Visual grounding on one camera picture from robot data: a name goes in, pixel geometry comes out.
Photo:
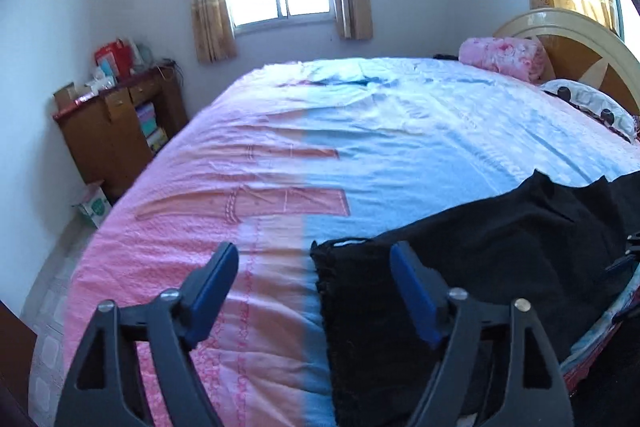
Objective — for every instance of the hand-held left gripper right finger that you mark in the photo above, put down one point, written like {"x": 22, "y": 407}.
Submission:
{"x": 415, "y": 292}

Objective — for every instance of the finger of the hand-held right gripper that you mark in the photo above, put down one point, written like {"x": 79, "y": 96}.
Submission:
{"x": 631, "y": 257}

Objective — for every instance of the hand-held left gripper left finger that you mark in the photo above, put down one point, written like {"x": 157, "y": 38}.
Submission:
{"x": 210, "y": 302}

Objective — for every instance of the black pants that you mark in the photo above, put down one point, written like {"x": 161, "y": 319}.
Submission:
{"x": 500, "y": 232}

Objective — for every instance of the white and green carton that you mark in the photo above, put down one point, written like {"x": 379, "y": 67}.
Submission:
{"x": 94, "y": 207}

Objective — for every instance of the white printed pillow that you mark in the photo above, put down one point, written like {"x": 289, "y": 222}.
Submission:
{"x": 590, "y": 104}

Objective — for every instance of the stack of pastel boxes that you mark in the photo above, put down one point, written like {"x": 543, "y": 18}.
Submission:
{"x": 150, "y": 127}

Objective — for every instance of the pink and blue bedspread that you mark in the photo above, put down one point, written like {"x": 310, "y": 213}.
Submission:
{"x": 300, "y": 132}

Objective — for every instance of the brown wooden cabinet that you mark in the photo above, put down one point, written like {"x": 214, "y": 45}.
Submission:
{"x": 100, "y": 142}

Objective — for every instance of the cream and wood headboard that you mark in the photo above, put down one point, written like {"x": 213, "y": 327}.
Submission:
{"x": 575, "y": 37}

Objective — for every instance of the pink floral pillow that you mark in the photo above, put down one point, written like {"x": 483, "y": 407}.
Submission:
{"x": 502, "y": 57}

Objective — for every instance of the open cardboard box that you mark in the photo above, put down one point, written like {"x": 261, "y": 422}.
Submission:
{"x": 67, "y": 96}

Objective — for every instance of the red bag on desk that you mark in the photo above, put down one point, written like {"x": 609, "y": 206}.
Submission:
{"x": 112, "y": 57}

